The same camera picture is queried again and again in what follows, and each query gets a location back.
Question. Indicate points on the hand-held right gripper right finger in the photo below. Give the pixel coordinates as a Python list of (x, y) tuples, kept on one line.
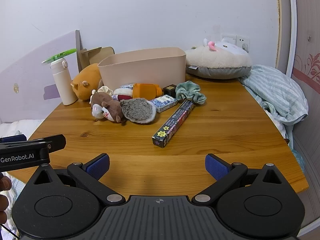
[(215, 168)]

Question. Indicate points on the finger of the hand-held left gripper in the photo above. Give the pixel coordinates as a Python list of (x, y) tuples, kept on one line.
[(13, 138), (53, 142)]

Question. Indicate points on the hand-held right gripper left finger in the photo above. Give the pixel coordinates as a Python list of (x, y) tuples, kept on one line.
[(98, 167)]

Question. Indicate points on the small white plush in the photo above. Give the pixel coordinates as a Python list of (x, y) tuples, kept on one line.
[(122, 97)]

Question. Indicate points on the blue white patterned box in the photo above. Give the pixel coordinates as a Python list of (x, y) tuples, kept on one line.
[(163, 103)]

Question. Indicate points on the black cube gold print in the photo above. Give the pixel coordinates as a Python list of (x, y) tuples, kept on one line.
[(170, 90)]

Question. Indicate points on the beige plastic container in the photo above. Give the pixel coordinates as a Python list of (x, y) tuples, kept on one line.
[(142, 66)]

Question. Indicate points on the person's left hand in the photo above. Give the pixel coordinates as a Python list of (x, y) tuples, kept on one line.
[(3, 200)]

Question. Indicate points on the white bedding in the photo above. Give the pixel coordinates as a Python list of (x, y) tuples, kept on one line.
[(17, 128)]

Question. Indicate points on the white bottle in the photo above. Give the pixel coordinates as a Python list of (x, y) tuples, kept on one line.
[(62, 85)]

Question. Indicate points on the long black printed box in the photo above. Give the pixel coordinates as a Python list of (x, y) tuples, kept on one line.
[(173, 123)]

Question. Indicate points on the lilac board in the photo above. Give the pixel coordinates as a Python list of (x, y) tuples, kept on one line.
[(30, 80)]

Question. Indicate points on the brown squirrel plush grey tail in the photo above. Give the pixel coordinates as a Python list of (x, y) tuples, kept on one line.
[(125, 110)]

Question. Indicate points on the orange capybara plush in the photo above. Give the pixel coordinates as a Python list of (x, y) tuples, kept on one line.
[(86, 81)]

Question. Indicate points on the green scrunchie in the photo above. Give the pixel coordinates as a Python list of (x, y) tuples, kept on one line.
[(190, 92)]

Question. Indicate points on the green pen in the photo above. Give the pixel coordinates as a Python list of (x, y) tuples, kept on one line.
[(60, 54)]

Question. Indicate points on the orange box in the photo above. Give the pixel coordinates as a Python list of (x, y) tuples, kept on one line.
[(146, 90)]

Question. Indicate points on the cardboard stand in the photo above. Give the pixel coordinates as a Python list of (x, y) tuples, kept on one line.
[(92, 55)]

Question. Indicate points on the striped light green blanket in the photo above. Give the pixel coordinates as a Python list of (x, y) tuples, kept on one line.
[(277, 92)]

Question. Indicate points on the cream plush cushion pink bow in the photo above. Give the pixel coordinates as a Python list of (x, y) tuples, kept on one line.
[(217, 60)]

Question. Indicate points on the white wall socket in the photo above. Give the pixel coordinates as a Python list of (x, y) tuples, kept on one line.
[(243, 43), (228, 38)]

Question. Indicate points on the white door frame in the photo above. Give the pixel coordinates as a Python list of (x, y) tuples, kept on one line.
[(293, 30)]

